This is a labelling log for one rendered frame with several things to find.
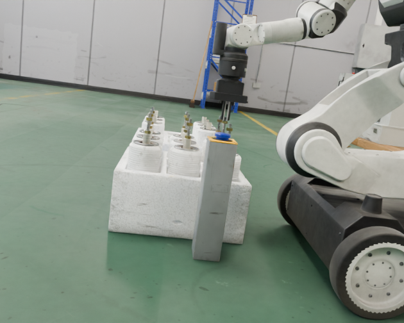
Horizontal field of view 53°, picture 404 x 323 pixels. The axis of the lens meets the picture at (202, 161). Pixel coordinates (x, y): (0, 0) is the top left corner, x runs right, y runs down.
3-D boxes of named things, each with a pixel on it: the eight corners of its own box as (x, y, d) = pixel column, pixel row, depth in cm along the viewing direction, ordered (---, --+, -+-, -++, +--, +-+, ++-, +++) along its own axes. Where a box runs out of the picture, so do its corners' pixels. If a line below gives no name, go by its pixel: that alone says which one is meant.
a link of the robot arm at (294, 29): (262, 40, 133) (317, 33, 136) (274, 49, 125) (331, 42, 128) (263, 6, 127) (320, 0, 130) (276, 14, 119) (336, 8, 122)
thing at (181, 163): (190, 214, 117) (199, 153, 114) (158, 208, 119) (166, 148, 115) (197, 205, 127) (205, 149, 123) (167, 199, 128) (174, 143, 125)
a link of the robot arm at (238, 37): (242, 65, 132) (247, 29, 130) (252, 65, 122) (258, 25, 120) (208, 60, 130) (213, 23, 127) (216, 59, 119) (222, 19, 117)
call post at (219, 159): (217, 250, 112) (233, 140, 106) (219, 262, 105) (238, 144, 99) (191, 248, 111) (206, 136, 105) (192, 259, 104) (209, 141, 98)
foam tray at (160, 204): (224, 204, 157) (231, 158, 153) (242, 245, 119) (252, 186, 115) (122, 192, 153) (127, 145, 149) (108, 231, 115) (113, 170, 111)
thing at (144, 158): (117, 202, 118) (123, 142, 115) (133, 195, 127) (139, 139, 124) (147, 210, 116) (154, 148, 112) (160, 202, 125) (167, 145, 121)
